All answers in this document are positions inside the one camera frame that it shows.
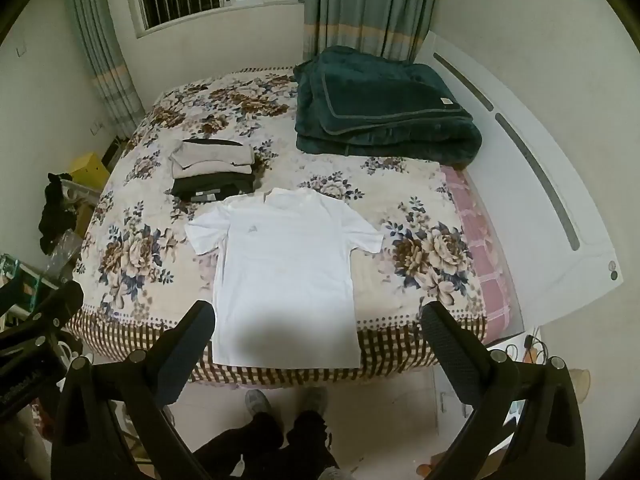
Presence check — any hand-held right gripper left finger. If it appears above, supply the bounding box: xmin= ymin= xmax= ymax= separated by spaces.
xmin=50 ymin=300 xmax=216 ymax=480

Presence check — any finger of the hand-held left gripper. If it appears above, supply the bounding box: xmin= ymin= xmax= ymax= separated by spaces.
xmin=0 ymin=280 xmax=84 ymax=362

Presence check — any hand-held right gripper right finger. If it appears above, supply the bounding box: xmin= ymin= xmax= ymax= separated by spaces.
xmin=421 ymin=302 xmax=586 ymax=480

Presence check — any white t-shirt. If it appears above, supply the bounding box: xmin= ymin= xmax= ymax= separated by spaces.
xmin=185 ymin=188 xmax=384 ymax=369

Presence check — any clear plastic bag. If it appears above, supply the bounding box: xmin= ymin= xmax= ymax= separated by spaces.
xmin=46 ymin=229 xmax=84 ymax=282

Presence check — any person's left shoe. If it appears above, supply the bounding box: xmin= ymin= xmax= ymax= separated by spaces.
xmin=244 ymin=389 xmax=274 ymax=417

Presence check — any person's shoe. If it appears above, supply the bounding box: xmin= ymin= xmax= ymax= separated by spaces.
xmin=299 ymin=386 xmax=329 ymax=414
xmin=244 ymin=389 xmax=274 ymax=417

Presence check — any black cloth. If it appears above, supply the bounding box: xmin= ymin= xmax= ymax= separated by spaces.
xmin=39 ymin=172 xmax=79 ymax=256

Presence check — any pink checked sheet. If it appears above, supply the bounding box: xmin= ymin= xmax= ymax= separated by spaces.
xmin=442 ymin=166 xmax=524 ymax=347

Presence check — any floral bed sheet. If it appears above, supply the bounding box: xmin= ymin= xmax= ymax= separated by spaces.
xmin=67 ymin=65 xmax=488 ymax=386

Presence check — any white rack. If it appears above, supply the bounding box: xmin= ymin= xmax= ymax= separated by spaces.
xmin=59 ymin=182 xmax=102 ymax=208

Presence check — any person's right shoe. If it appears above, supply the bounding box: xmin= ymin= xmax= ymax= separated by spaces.
xmin=299 ymin=386 xmax=329 ymax=414

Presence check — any yellow box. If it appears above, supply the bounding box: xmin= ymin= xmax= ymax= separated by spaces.
xmin=70 ymin=152 xmax=111 ymax=192

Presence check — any person's right leg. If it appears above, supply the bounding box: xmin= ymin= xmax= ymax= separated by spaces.
xmin=282 ymin=409 xmax=342 ymax=480

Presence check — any black folded garment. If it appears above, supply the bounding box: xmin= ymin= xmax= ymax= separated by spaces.
xmin=171 ymin=174 xmax=257 ymax=202

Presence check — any white headboard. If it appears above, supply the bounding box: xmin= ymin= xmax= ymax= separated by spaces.
xmin=414 ymin=30 xmax=621 ymax=332

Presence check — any beige folded garment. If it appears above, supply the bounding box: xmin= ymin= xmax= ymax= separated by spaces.
xmin=169 ymin=141 xmax=256 ymax=179

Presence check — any dark green blanket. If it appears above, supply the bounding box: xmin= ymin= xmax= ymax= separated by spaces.
xmin=292 ymin=46 xmax=483 ymax=168

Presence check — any grey-green striped curtain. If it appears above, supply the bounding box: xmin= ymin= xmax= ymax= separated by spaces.
xmin=302 ymin=0 xmax=444 ymax=63
xmin=64 ymin=0 xmax=147 ymax=141

